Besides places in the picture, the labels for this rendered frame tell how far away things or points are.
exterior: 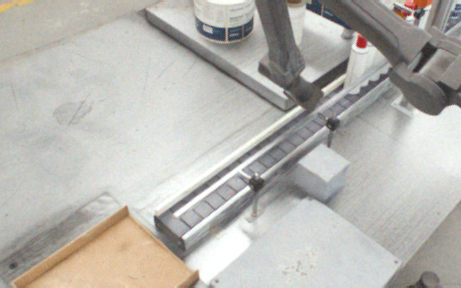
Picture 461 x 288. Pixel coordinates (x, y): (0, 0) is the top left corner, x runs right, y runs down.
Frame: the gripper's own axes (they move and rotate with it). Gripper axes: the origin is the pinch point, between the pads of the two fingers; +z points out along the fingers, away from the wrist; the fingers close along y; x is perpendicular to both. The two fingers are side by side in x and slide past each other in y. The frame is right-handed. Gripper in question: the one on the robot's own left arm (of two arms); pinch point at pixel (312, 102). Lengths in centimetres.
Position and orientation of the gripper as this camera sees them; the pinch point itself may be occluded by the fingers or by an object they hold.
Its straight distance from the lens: 150.2
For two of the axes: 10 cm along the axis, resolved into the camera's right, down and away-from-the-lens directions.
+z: 3.2, 1.8, 9.3
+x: -5.7, 8.2, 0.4
